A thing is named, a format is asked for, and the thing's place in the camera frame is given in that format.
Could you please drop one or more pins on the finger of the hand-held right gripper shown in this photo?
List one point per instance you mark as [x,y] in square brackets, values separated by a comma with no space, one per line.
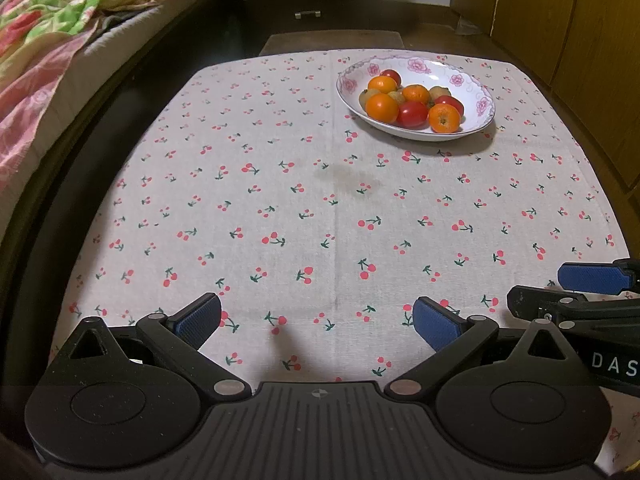
[590,277]
[545,302]

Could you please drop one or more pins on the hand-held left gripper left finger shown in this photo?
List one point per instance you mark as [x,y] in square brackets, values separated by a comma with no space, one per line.
[200,317]

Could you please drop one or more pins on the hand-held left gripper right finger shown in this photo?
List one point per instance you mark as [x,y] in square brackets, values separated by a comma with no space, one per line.
[435,325]

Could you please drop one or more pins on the orange mandarin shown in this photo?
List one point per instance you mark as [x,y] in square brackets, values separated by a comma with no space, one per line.
[381,85]
[444,117]
[416,93]
[382,107]

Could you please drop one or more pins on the red tomato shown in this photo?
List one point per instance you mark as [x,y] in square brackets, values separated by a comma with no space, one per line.
[390,76]
[451,103]
[412,113]

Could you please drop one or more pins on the brown longan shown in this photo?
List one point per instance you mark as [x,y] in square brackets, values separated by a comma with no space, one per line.
[397,96]
[369,96]

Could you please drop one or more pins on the brown kiwi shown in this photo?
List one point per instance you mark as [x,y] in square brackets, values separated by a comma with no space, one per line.
[440,91]

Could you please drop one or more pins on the white floral plate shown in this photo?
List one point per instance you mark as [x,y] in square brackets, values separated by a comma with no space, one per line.
[440,71]

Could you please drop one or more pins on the cherry print tablecloth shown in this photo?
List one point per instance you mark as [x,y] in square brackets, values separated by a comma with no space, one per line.
[300,185]

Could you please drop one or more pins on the wooden wardrobe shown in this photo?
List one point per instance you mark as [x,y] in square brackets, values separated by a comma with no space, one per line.
[575,35]

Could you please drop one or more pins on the bed mattress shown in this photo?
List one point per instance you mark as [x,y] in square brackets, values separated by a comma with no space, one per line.
[150,35]

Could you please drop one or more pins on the dark wooden stool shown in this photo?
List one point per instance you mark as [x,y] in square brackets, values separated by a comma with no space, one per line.
[330,42]

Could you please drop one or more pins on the dark wooden nightstand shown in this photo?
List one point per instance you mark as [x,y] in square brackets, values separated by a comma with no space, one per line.
[350,20]

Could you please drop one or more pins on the floral pink green blanket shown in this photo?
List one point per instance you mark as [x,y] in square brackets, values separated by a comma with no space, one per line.
[40,35]

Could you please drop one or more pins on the dark nightstand drawer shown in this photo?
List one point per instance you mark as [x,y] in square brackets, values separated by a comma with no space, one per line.
[350,10]

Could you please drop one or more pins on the dark wooden bed frame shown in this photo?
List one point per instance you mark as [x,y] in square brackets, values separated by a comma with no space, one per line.
[100,160]

